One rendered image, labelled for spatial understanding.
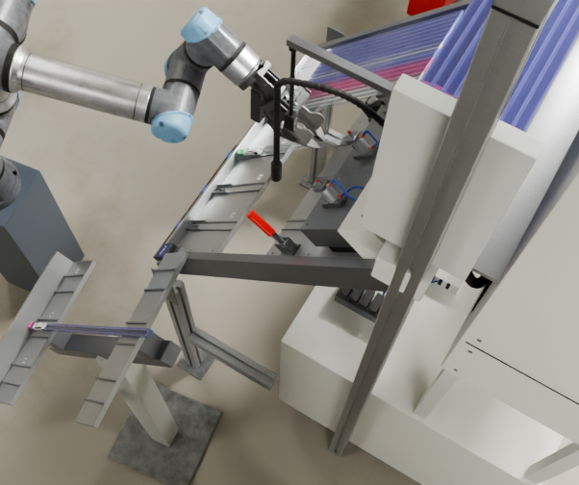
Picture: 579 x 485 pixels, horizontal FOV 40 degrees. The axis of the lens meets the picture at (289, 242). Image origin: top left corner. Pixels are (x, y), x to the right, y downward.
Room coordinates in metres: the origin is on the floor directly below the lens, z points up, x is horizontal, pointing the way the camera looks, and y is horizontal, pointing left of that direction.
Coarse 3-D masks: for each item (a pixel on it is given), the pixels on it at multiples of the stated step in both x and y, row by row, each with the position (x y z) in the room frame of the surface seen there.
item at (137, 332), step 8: (32, 328) 0.52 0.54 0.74; (48, 328) 0.50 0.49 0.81; (56, 328) 0.49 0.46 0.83; (64, 328) 0.48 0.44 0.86; (72, 328) 0.47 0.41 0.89; (80, 328) 0.47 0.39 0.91; (88, 328) 0.46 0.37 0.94; (96, 328) 0.45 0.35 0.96; (104, 328) 0.45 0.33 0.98; (112, 328) 0.44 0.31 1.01; (120, 328) 0.43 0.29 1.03; (128, 328) 0.43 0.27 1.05; (136, 328) 0.42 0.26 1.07; (144, 328) 0.42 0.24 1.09; (128, 336) 0.42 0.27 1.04; (136, 336) 0.41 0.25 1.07; (144, 336) 0.40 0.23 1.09
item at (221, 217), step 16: (256, 144) 1.00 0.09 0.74; (272, 144) 0.97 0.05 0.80; (240, 160) 0.97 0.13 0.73; (256, 160) 0.94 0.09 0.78; (272, 160) 0.91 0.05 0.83; (240, 176) 0.90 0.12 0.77; (256, 176) 0.87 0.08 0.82; (224, 192) 0.86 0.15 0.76; (240, 192) 0.83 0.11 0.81; (256, 192) 0.81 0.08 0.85; (208, 208) 0.83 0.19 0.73; (224, 208) 0.80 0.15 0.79; (240, 208) 0.78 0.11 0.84; (192, 224) 0.79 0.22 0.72; (208, 224) 0.77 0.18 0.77; (224, 224) 0.75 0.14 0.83; (240, 224) 0.73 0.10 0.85; (192, 240) 0.73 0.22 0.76; (208, 240) 0.71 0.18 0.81; (224, 240) 0.69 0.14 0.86
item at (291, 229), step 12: (360, 120) 0.91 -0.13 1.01; (348, 144) 0.84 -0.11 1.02; (336, 156) 0.82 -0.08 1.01; (324, 168) 0.80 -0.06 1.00; (336, 168) 0.78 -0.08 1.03; (312, 192) 0.74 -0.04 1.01; (300, 204) 0.72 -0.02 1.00; (312, 204) 0.70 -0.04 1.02; (300, 216) 0.68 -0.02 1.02; (288, 228) 0.66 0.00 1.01; (300, 240) 0.61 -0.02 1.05; (276, 252) 0.60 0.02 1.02; (300, 252) 0.58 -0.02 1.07; (312, 252) 0.57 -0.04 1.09; (324, 252) 0.56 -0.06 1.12; (336, 252) 0.55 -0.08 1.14; (348, 252) 0.54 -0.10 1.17
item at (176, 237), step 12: (300, 60) 1.27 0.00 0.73; (264, 120) 1.08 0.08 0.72; (252, 132) 1.04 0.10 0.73; (240, 144) 1.00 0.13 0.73; (228, 168) 0.94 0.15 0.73; (216, 180) 0.91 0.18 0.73; (204, 192) 0.87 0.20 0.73; (204, 204) 0.84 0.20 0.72; (192, 216) 0.81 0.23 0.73; (180, 228) 0.77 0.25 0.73; (168, 240) 0.74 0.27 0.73; (180, 240) 0.75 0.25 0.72
